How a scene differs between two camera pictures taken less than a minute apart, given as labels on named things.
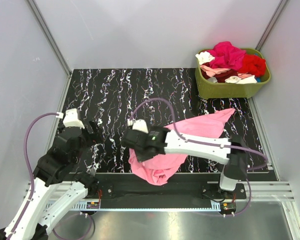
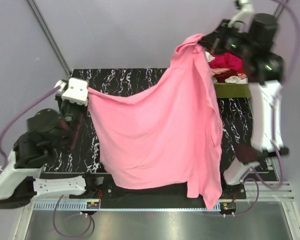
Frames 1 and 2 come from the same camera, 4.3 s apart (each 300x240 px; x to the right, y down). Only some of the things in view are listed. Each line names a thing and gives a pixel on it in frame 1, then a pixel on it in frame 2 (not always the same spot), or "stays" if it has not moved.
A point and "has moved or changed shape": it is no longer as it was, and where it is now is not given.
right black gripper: [141, 157] → [213, 40]
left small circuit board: [92, 205] stays
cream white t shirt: [234, 79] stays
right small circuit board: [228, 206] stays
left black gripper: [95, 137] → [61, 101]
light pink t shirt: [161, 169] has moved or changed shape
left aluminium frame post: [52, 41] stays
